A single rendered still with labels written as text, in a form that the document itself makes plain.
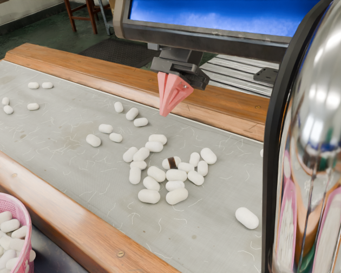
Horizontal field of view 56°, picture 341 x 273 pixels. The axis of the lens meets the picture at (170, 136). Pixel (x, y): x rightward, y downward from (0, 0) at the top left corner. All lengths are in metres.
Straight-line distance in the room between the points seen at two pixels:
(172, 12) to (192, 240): 0.33
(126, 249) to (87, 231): 0.08
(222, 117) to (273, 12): 0.46
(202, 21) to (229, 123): 0.43
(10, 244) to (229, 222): 0.35
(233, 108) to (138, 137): 0.21
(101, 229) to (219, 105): 0.36
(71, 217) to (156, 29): 0.35
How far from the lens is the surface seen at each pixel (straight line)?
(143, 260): 0.46
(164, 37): 0.28
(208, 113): 0.69
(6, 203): 0.66
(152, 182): 0.55
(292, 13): 0.23
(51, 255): 0.64
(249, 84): 0.96
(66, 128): 0.81
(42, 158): 0.74
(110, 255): 0.48
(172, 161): 0.58
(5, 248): 0.61
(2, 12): 4.97
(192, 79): 0.62
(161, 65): 0.61
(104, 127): 0.73
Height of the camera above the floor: 1.15
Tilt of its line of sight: 37 degrees down
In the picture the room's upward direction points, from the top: 12 degrees counter-clockwise
